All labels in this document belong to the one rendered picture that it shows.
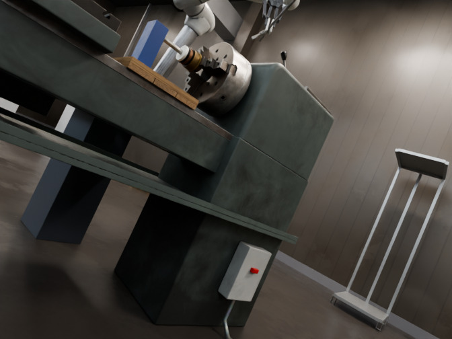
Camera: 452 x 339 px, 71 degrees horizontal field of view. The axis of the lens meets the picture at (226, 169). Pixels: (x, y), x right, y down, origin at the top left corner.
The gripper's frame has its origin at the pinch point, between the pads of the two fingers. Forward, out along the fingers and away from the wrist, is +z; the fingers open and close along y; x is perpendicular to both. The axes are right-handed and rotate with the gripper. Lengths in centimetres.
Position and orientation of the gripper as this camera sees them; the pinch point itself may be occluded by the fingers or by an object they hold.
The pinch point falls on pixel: (269, 26)
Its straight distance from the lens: 170.8
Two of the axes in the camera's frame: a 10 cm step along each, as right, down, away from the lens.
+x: -1.4, 1.5, 9.8
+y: 9.6, 2.6, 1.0
